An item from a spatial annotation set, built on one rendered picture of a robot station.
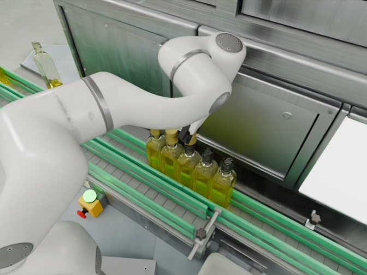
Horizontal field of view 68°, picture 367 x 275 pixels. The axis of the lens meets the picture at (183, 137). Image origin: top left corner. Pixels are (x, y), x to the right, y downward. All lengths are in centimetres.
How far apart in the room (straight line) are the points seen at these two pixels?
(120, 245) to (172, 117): 72
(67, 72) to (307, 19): 142
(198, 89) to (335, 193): 55
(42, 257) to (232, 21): 60
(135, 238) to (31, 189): 74
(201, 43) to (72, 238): 41
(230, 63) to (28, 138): 33
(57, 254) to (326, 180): 65
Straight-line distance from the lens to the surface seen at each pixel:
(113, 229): 106
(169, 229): 89
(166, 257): 100
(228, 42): 50
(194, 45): 46
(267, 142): 78
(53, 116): 37
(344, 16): 61
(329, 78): 63
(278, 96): 67
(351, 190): 83
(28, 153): 32
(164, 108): 38
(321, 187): 85
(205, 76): 42
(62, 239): 55
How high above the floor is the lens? 171
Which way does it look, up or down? 49 degrees down
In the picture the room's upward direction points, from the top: straight up
